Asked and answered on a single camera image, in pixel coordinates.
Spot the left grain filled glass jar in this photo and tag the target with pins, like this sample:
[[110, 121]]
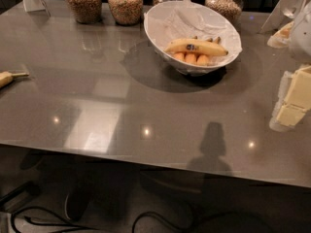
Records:
[[85, 11]]

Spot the grain filled glass jar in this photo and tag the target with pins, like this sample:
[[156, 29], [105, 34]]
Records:
[[85, 11], [126, 12], [230, 9]]

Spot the right grain filled glass jar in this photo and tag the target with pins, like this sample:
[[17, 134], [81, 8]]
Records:
[[230, 9]]

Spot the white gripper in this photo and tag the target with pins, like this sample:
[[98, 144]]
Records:
[[301, 36]]

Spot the white panel top right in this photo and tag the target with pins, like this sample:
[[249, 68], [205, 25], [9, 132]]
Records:
[[284, 9]]

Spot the yellow banana with sticker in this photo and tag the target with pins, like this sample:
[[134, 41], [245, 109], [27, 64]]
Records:
[[196, 46]]

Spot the white ceramic bowl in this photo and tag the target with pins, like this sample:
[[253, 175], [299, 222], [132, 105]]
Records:
[[192, 38]]

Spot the white paper bowl liner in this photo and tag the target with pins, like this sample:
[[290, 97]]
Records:
[[173, 20]]

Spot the yellow tool at left edge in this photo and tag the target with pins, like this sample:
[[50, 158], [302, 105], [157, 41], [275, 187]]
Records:
[[7, 77]]

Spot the cream object by panel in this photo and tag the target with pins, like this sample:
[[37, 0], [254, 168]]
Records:
[[281, 38]]

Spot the bunch of small bananas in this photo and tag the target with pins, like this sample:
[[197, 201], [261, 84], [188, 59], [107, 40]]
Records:
[[192, 58]]

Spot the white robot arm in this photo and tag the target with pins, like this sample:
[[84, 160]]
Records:
[[300, 39]]

